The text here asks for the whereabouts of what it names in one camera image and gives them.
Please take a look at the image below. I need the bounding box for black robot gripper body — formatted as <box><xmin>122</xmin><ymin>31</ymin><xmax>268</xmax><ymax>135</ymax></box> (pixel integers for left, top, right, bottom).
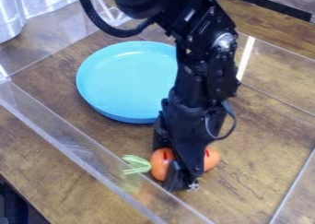
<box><xmin>154</xmin><ymin>97</ymin><xmax>230</xmax><ymax>179</ymax></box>

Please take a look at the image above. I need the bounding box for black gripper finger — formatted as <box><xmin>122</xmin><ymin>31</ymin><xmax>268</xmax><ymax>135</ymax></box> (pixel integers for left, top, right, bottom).
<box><xmin>152</xmin><ymin>128</ymin><xmax>171</xmax><ymax>150</ymax></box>
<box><xmin>163</xmin><ymin>160</ymin><xmax>199</xmax><ymax>192</ymax></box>

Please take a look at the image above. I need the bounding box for orange toy carrot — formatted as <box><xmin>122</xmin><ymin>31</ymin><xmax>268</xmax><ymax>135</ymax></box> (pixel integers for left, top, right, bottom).
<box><xmin>120</xmin><ymin>147</ymin><xmax>222</xmax><ymax>182</ymax></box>

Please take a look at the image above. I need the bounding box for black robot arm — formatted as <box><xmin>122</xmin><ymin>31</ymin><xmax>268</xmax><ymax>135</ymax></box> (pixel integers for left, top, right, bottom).
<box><xmin>115</xmin><ymin>0</ymin><xmax>240</xmax><ymax>191</ymax></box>

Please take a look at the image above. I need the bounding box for blue round tray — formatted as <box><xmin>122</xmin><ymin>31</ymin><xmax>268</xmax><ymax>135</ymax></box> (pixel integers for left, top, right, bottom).
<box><xmin>76</xmin><ymin>41</ymin><xmax>178</xmax><ymax>124</ymax></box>

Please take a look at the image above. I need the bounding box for white patterned curtain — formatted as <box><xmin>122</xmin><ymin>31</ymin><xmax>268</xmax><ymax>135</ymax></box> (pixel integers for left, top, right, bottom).
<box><xmin>0</xmin><ymin>0</ymin><xmax>112</xmax><ymax>45</ymax></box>

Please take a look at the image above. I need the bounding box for clear acrylic enclosure wall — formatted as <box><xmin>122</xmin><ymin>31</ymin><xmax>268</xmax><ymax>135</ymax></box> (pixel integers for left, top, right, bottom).
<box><xmin>0</xmin><ymin>0</ymin><xmax>315</xmax><ymax>224</ymax></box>

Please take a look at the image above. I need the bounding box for black cable sleeve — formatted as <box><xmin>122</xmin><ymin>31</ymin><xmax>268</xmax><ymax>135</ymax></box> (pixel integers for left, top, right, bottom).
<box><xmin>74</xmin><ymin>0</ymin><xmax>155</xmax><ymax>39</ymax></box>

